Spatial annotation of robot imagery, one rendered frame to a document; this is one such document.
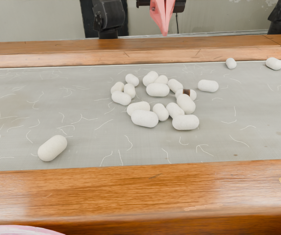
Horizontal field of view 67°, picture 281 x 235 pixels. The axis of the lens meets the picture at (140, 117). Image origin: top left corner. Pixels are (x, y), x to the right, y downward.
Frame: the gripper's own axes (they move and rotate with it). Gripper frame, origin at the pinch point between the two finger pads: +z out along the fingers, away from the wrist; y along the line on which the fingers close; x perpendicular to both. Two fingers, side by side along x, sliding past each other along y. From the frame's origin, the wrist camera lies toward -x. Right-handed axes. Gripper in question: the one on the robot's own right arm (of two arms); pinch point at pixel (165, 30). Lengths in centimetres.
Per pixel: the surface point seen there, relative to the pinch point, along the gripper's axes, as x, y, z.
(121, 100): -4.1, -8.2, 14.7
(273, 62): 3.3, 21.7, 5.6
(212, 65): 6.6, 10.8, 4.0
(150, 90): -2.8, -3.6, 12.8
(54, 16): 142, -80, -121
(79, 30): 153, -59, -114
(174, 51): 7.3, 3.0, 0.2
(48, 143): -11.1, -15.9, 21.7
